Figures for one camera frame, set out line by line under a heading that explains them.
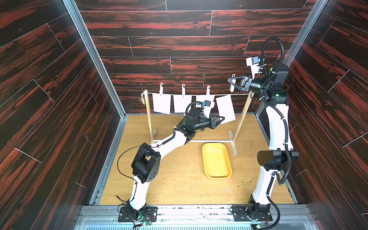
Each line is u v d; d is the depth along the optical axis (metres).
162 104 0.76
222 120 0.75
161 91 0.67
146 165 0.54
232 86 0.66
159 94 0.68
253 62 0.58
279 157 0.50
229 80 0.65
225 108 0.76
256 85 0.60
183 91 0.68
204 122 0.70
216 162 0.94
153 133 1.01
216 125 0.73
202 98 0.72
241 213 0.73
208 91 0.67
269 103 0.54
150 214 0.73
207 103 0.72
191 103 0.61
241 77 0.63
